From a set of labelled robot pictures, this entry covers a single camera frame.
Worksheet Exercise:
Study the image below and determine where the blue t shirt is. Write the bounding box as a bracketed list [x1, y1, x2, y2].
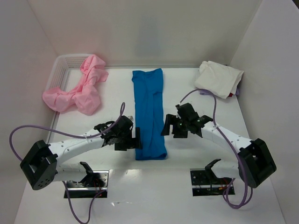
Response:
[132, 68, 167, 161]

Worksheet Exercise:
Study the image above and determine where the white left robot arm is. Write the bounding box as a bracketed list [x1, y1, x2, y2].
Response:
[20, 116, 142, 190]

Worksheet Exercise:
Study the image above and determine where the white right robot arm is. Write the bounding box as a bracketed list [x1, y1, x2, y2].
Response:
[161, 103, 277, 189]

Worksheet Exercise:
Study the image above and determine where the white folded t shirt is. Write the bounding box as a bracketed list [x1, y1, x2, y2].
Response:
[194, 61, 244, 99]

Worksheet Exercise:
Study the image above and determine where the pink t shirt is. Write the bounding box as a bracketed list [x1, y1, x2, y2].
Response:
[42, 55, 108, 116]

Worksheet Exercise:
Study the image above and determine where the white plastic basket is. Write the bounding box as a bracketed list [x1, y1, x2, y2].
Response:
[45, 54, 91, 91]

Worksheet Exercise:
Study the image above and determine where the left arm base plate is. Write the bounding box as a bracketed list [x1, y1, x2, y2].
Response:
[66, 170, 109, 199]

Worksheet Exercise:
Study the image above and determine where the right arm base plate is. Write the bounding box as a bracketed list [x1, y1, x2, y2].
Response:
[190, 169, 232, 196]

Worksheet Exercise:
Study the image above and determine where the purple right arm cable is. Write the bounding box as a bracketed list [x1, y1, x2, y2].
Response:
[178, 88, 254, 209]

